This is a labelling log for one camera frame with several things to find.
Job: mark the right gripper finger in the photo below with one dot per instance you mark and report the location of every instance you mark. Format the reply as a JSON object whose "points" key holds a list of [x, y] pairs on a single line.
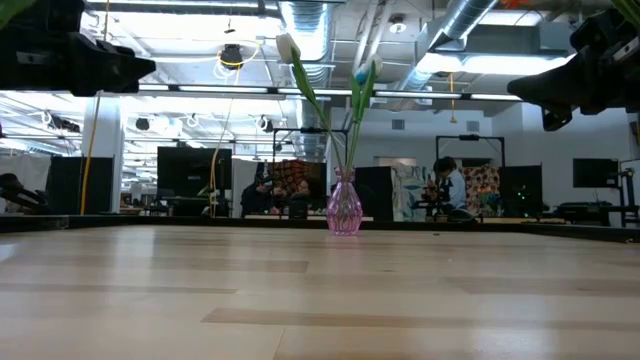
{"points": [[555, 87]]}

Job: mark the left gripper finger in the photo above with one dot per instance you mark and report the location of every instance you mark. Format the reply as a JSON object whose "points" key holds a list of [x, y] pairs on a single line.
{"points": [[110, 67]]}

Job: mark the pink glass vase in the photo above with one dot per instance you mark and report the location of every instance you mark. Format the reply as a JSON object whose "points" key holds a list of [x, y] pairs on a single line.
{"points": [[345, 210]]}

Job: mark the rectangular ceiling light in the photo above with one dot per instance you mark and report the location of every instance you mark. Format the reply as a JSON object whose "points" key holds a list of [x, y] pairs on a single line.
{"points": [[480, 65]]}

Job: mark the black panel with lights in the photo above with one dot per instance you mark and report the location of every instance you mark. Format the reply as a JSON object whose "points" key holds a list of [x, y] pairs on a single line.
{"points": [[520, 182]]}

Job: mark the long ceiling light strip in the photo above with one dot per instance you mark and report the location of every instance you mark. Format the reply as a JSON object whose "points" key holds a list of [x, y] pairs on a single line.
{"points": [[225, 89]]}

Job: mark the black monitor stand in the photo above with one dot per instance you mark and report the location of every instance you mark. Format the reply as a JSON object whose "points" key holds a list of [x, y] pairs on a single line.
{"points": [[632, 200]]}

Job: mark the black desk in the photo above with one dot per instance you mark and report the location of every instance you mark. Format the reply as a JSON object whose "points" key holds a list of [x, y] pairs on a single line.
{"points": [[585, 206]]}

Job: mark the black partition panel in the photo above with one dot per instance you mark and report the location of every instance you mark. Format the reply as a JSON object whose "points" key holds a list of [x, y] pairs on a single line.
{"points": [[75, 185]]}

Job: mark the floral cloth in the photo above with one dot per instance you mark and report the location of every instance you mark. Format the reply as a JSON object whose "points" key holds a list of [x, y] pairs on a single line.
{"points": [[480, 185]]}

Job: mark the large black monitor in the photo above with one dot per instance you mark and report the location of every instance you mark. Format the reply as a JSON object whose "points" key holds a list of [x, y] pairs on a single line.
{"points": [[190, 170]]}

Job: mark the person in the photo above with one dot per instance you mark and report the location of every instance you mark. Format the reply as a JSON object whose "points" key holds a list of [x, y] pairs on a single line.
{"points": [[255, 195], [447, 185], [307, 195]]}

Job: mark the white patterned cloth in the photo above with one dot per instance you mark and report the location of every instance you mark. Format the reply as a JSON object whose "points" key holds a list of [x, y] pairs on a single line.
{"points": [[407, 190]]}

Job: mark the black box panel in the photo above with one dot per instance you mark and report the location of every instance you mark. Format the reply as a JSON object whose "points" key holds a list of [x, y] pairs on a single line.
{"points": [[375, 192]]}

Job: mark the red patterned cloth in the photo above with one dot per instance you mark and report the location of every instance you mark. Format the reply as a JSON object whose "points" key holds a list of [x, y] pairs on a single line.
{"points": [[295, 172]]}

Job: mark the small black wall monitor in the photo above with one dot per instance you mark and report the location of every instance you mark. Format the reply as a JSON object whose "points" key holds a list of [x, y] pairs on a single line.
{"points": [[595, 172]]}

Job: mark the black tube frame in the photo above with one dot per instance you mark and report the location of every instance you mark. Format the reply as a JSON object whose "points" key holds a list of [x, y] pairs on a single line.
{"points": [[300, 130], [470, 137]]}

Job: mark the smooth silver ceiling duct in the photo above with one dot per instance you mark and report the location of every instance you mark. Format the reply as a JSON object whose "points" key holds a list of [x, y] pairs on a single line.
{"points": [[467, 15]]}

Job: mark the ribbed silver duct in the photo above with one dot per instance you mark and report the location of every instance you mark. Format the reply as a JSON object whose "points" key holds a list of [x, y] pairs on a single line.
{"points": [[315, 25]]}

